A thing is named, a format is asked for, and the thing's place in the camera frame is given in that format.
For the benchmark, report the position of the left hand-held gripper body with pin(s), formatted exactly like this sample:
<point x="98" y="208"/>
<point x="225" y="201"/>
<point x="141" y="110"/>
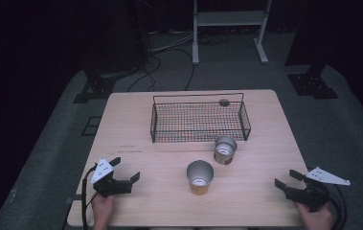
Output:
<point x="108" y="187"/>

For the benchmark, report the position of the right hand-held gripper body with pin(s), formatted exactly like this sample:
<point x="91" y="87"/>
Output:
<point x="311" y="194"/>

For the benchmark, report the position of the silver steel cup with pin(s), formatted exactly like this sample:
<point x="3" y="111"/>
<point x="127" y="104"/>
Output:
<point x="224" y="155"/>

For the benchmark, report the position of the yellow cup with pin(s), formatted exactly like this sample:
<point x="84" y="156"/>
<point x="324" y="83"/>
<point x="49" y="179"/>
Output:
<point x="199" y="185"/>

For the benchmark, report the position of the person's left hand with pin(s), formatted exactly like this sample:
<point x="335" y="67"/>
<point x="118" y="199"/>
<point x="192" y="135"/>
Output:
<point x="102" y="211"/>

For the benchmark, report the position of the person's right hand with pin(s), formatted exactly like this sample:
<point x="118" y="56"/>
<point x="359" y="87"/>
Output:
<point x="318" y="220"/>

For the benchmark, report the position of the black stand base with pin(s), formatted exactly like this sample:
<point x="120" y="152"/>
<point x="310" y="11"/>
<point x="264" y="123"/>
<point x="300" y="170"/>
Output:
<point x="311" y="84"/>
<point x="96" y="87"/>

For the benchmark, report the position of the white metal stand frame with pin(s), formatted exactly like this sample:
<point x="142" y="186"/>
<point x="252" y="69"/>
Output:
<point x="230" y="18"/>

